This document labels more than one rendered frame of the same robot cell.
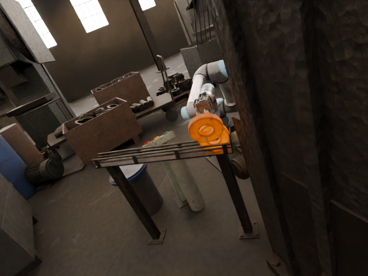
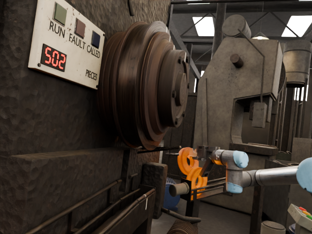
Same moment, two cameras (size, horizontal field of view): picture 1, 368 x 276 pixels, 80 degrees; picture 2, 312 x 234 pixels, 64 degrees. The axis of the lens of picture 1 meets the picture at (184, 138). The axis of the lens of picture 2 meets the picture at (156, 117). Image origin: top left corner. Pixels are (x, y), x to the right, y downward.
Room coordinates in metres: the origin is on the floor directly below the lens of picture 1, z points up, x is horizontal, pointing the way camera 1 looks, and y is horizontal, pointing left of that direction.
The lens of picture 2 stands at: (1.41, -1.45, 0.97)
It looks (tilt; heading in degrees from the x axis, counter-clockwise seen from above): 2 degrees up; 120
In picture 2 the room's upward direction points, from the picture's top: 7 degrees clockwise
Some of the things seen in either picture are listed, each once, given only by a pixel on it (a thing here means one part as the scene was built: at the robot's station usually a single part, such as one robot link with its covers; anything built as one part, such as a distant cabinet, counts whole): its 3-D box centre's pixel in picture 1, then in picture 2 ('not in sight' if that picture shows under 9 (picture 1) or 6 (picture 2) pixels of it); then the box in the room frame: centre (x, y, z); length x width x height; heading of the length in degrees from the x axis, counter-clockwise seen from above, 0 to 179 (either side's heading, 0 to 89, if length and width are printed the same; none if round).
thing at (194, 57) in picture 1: (219, 55); not in sight; (4.59, -1.34, 0.43); 1.23 x 0.93 x 0.87; 101
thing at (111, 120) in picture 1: (103, 130); not in sight; (3.27, 1.08, 0.33); 0.93 x 0.73 x 0.66; 110
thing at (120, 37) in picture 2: not in sight; (131, 86); (0.83, -0.66, 1.11); 0.47 x 0.10 x 0.47; 103
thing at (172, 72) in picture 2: not in sight; (176, 89); (1.01, -0.62, 1.11); 0.28 x 0.06 x 0.28; 103
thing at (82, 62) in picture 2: not in sight; (74, 47); (0.88, -1.00, 1.15); 0.26 x 0.02 x 0.18; 103
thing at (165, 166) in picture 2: not in sight; (152, 189); (0.84, -0.42, 0.68); 0.11 x 0.08 x 0.24; 13
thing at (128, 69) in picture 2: not in sight; (151, 87); (0.91, -0.64, 1.11); 0.47 x 0.06 x 0.47; 103
